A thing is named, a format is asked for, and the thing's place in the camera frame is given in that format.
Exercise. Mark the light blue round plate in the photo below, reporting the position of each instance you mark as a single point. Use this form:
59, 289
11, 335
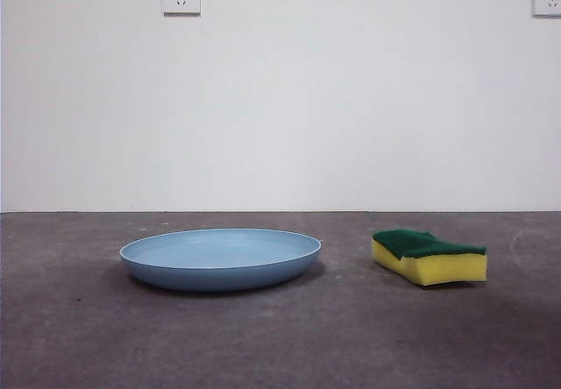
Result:
219, 257

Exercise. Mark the yellow sponge with green pad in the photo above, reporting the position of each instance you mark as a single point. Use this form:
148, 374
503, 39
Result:
438, 268

